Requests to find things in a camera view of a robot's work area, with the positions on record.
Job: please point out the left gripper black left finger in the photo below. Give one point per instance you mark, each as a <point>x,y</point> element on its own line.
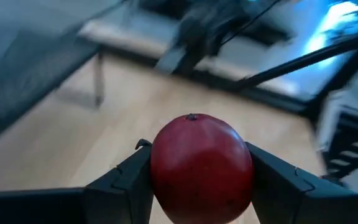
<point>126,193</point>

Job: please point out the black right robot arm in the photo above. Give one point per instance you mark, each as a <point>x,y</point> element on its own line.
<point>204,28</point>

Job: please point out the black perforated metal shelf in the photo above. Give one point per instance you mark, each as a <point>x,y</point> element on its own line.
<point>26,77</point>

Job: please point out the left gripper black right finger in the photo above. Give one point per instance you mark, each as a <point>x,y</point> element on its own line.
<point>284,196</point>

